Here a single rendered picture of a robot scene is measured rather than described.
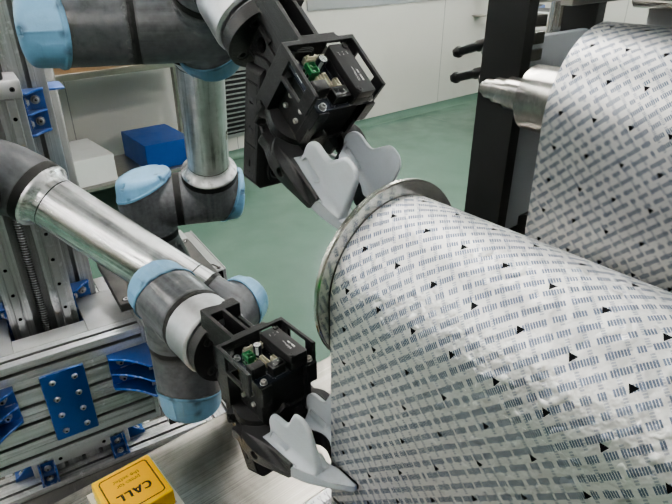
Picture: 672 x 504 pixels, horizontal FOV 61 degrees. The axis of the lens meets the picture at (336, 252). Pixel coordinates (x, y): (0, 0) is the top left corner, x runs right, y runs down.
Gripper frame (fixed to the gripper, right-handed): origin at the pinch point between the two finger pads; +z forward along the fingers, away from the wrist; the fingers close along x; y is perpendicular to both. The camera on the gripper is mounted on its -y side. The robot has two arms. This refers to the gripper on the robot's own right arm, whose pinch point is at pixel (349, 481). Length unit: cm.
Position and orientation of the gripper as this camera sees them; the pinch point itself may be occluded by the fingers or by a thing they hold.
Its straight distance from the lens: 49.5
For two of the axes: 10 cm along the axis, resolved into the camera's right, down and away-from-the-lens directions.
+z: 6.5, 3.6, -6.7
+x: 7.6, -3.0, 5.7
